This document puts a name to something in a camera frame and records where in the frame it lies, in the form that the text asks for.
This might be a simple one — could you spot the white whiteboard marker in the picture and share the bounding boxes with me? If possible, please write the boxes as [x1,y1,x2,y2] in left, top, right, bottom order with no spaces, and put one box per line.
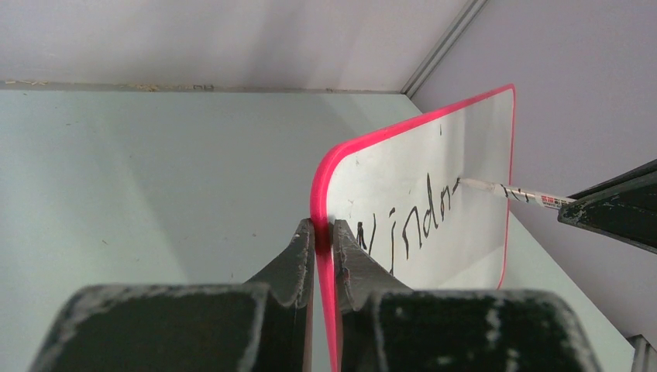
[458,177,576,210]

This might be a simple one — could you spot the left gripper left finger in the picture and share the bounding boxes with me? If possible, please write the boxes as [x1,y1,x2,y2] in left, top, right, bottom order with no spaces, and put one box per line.
[30,219,315,371]

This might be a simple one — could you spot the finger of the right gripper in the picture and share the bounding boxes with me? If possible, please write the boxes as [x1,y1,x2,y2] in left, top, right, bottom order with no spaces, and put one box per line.
[557,160,656,254]

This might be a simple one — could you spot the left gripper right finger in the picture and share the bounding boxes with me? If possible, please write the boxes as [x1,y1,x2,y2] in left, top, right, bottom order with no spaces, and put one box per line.
[332,220,601,371]

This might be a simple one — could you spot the pink framed whiteboard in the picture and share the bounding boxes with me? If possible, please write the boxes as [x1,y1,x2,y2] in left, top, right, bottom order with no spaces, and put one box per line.
[310,84,516,371]

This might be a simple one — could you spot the aluminium frame profile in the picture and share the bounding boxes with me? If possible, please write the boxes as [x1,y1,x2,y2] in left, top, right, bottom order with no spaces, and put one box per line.
[400,0,489,99]

